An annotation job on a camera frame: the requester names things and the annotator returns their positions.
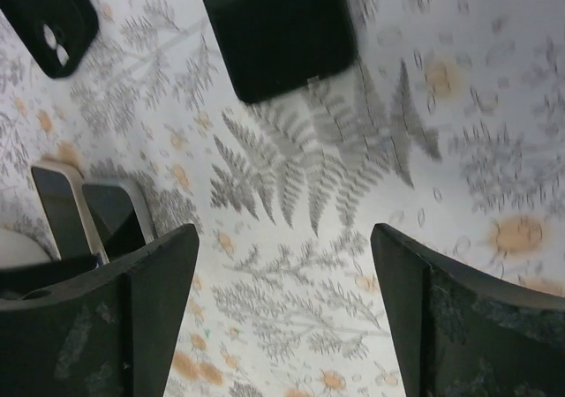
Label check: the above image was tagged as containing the black phone case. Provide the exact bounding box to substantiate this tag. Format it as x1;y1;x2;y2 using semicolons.
1;0;99;79

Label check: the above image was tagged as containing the dark smartphone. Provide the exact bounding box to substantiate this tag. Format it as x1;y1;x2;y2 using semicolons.
202;0;358;104

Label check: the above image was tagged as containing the silver smartphone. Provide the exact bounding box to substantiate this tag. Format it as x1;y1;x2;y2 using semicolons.
81;178;156;261

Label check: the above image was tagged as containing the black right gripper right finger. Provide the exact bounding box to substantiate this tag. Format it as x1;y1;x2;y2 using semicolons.
371;223;564;396

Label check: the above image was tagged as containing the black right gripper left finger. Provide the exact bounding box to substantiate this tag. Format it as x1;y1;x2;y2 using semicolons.
1;224;199;396

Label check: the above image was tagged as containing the blue smartphone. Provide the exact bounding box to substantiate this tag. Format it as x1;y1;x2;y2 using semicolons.
30;160;109;265

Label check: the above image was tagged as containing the floral tablecloth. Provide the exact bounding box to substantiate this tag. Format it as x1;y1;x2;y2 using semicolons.
1;0;564;396

